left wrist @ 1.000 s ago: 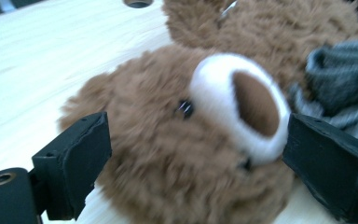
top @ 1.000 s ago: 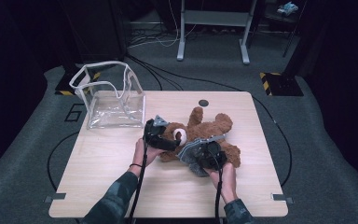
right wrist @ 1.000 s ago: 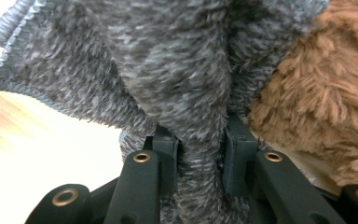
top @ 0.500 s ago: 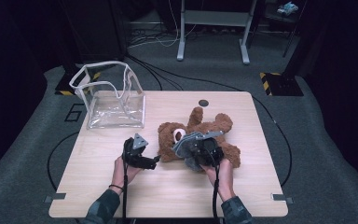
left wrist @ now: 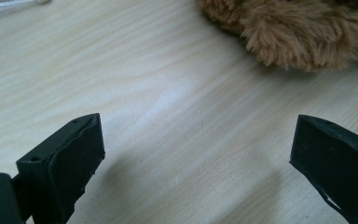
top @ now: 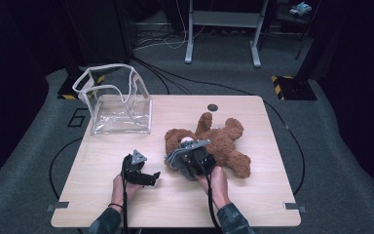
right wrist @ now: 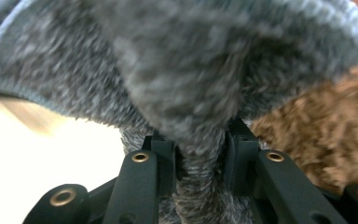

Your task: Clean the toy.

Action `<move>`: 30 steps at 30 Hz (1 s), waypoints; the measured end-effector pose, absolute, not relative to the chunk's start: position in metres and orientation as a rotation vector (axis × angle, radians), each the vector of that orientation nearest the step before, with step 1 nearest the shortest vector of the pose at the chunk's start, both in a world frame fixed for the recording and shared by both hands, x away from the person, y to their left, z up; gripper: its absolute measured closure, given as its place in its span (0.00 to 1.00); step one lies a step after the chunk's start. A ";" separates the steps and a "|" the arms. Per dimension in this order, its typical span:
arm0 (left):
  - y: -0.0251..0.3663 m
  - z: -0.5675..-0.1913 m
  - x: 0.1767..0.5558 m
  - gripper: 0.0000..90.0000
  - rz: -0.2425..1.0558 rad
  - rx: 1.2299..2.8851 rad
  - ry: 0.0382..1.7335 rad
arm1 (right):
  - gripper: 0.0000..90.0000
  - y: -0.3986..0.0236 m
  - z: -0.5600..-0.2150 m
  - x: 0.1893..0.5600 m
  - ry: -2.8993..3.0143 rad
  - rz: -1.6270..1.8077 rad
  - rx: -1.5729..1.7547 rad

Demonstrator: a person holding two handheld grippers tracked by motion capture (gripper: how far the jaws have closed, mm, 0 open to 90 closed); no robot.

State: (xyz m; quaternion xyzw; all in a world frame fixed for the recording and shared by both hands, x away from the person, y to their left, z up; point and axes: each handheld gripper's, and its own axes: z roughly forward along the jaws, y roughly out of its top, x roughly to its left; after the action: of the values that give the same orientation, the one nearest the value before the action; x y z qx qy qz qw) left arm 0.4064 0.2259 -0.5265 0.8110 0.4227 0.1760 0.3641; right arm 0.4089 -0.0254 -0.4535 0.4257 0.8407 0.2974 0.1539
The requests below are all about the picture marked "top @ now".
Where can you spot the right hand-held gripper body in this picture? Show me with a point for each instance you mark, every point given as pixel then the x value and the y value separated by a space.
pixel 198 161

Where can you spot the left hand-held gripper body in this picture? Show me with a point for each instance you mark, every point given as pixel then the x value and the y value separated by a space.
pixel 133 165

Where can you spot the grey fluffy cloth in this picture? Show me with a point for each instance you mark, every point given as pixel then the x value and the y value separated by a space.
pixel 175 161

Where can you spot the brown teddy bear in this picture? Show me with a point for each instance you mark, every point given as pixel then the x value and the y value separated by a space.
pixel 224 146

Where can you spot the clear plastic bag white trim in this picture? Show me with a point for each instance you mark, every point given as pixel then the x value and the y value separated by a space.
pixel 120 120

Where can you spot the person's left hand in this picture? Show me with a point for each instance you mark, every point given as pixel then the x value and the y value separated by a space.
pixel 121 193

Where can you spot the person's right hand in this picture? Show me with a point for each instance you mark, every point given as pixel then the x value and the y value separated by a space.
pixel 219 188

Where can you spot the grey tape strip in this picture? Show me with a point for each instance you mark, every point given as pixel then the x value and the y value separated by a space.
pixel 293 206
pixel 58 205

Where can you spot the black yellow-striped stand base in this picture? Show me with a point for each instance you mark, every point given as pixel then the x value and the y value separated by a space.
pixel 297 89
pixel 65 87

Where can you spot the black cabinet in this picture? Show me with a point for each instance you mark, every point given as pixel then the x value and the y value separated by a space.
pixel 100 32

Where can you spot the dark side table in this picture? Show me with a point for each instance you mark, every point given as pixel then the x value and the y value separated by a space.
pixel 293 19

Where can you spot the blue and white packet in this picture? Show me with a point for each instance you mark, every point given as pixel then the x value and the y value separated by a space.
pixel 300 8

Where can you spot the white metal desk frame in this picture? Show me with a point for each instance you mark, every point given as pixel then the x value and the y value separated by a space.
pixel 224 19

